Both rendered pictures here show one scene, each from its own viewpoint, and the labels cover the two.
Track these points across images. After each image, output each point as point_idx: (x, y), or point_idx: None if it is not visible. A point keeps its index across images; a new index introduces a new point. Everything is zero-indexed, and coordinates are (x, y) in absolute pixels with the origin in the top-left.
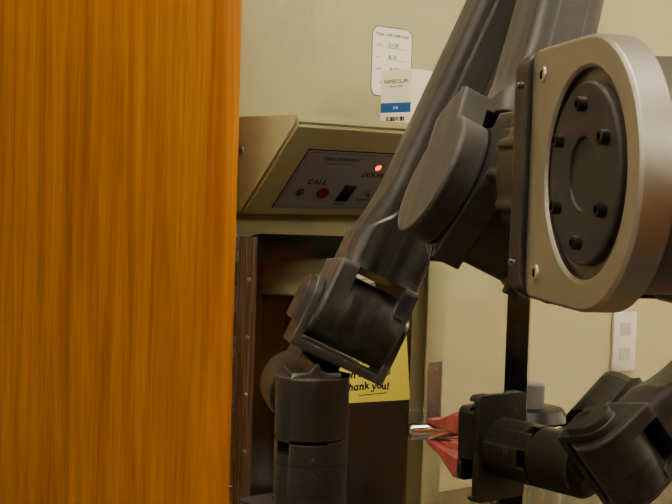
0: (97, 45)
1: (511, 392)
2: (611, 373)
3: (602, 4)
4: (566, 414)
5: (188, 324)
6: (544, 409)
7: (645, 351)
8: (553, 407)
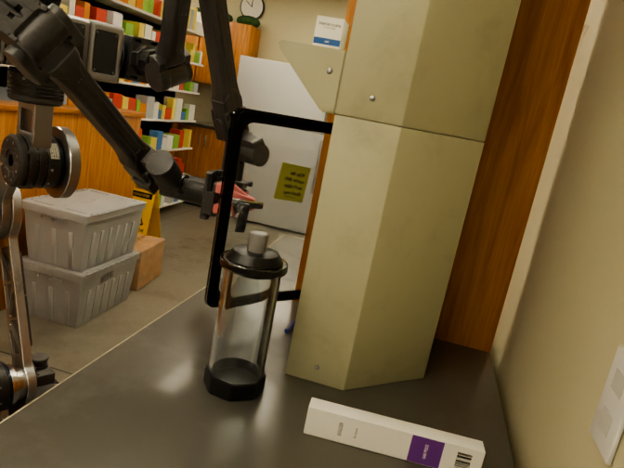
0: None
1: (211, 170)
2: (166, 151)
3: (162, 12)
4: (231, 253)
5: None
6: (245, 248)
7: None
8: (243, 252)
